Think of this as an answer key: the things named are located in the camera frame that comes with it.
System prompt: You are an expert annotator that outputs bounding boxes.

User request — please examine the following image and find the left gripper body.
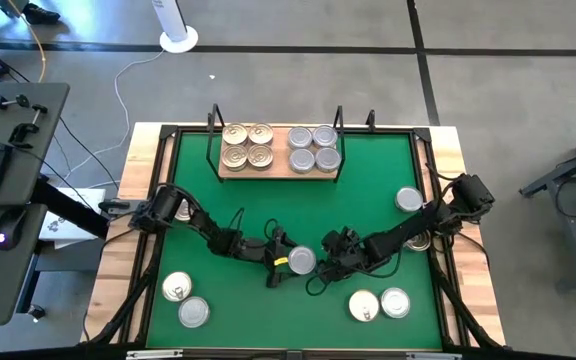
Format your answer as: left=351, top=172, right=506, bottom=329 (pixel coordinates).
left=262, top=224, right=289, bottom=290

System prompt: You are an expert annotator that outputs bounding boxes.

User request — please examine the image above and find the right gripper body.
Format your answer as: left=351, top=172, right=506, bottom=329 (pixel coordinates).
left=320, top=227, right=369, bottom=281

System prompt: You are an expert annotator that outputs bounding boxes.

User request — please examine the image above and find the blue salmon can gold lid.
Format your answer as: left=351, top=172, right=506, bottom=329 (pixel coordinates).
left=348, top=289, right=381, bottom=323
left=247, top=144, right=275, bottom=171
left=221, top=122, right=249, bottom=147
left=405, top=230, right=433, bottom=253
left=220, top=144, right=250, bottom=172
left=175, top=199, right=193, bottom=223
left=247, top=122, right=275, bottom=146

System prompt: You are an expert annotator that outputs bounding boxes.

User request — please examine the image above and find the wooden shelf board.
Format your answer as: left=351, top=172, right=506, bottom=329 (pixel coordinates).
left=219, top=127, right=339, bottom=180

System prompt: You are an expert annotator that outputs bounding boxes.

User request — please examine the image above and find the green table mat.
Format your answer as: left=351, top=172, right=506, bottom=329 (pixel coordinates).
left=146, top=130, right=443, bottom=350

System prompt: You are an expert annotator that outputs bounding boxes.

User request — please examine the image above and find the silver can on side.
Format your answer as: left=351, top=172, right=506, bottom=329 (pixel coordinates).
left=161, top=271, right=194, bottom=303

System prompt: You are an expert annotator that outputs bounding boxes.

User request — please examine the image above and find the white printed paper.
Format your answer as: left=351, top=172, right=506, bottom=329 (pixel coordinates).
left=37, top=187, right=107, bottom=250

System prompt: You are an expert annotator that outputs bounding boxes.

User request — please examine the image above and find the black computer mouse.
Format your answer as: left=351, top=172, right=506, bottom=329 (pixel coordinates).
left=0, top=206, right=30, bottom=252

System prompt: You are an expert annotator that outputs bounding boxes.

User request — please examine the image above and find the black desk clamp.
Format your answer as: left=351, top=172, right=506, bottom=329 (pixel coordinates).
left=0, top=92, right=32, bottom=115
left=8, top=103, right=49, bottom=150

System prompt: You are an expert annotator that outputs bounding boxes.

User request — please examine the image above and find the person's foot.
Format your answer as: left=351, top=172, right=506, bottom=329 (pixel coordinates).
left=21, top=2, right=62, bottom=25

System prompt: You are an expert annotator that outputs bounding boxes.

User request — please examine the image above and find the silver metal bracket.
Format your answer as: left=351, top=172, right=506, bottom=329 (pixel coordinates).
left=126, top=349, right=184, bottom=360
left=406, top=352, right=463, bottom=360

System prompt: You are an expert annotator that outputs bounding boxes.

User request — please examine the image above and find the black keyboard cable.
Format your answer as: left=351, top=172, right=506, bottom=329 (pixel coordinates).
left=50, top=114, right=119, bottom=189

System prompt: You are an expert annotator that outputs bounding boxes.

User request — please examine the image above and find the white power cable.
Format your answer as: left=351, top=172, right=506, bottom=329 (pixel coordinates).
left=62, top=48, right=168, bottom=179

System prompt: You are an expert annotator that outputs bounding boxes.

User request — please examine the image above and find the thin yellow cable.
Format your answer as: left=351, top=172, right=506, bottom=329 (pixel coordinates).
left=5, top=0, right=48, bottom=84

